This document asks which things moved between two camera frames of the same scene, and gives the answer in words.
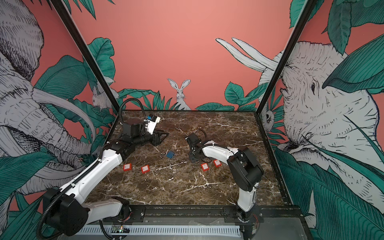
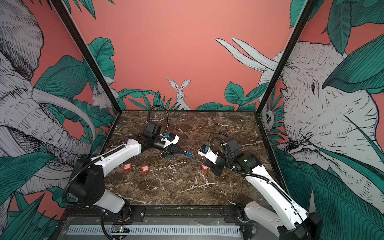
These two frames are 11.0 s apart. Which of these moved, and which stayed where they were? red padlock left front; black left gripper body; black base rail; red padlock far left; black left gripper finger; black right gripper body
Moved: black left gripper body; black left gripper finger; black right gripper body
Stayed: red padlock far left; black base rail; red padlock left front
